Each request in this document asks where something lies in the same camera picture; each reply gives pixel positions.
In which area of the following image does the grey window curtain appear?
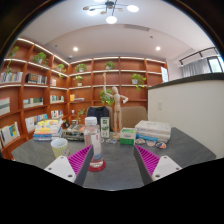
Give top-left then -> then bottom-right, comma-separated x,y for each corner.
179,46 -> 224,78

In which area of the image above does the tall white green carton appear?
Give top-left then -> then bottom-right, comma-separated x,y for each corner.
100,116 -> 111,139

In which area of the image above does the stack of white books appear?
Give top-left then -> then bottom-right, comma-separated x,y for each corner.
134,119 -> 172,144

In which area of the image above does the flat round red coaster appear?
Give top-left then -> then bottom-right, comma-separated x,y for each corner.
87,159 -> 107,173

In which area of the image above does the yellow striped white cup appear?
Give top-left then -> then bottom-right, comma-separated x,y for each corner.
50,137 -> 69,159

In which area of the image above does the green white box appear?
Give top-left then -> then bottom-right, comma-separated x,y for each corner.
119,127 -> 138,146

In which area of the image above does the stack of dark books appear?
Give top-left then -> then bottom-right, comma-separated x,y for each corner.
62,123 -> 87,142

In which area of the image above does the ceiling air vent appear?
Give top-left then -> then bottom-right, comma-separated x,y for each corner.
123,23 -> 150,32

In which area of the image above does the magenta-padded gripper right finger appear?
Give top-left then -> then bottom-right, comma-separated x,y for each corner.
133,144 -> 183,186

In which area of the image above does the stack of colourful books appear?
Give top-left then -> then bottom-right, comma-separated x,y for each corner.
32,119 -> 64,142

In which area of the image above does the wooden artist mannequin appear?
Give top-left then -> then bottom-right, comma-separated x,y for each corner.
101,72 -> 130,141

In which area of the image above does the wooden shelf unit with books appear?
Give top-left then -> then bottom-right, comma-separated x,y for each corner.
0,36 -> 169,158

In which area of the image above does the tan chair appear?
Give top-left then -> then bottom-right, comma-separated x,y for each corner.
120,105 -> 149,129

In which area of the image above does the ceiling lamp with round lights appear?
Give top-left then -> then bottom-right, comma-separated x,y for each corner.
82,0 -> 140,25

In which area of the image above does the dark chair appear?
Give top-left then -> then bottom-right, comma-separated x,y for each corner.
86,105 -> 114,128

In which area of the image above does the clear plastic water bottle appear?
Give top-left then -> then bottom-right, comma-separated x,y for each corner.
83,116 -> 105,169

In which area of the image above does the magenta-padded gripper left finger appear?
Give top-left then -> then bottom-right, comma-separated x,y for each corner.
43,144 -> 95,187

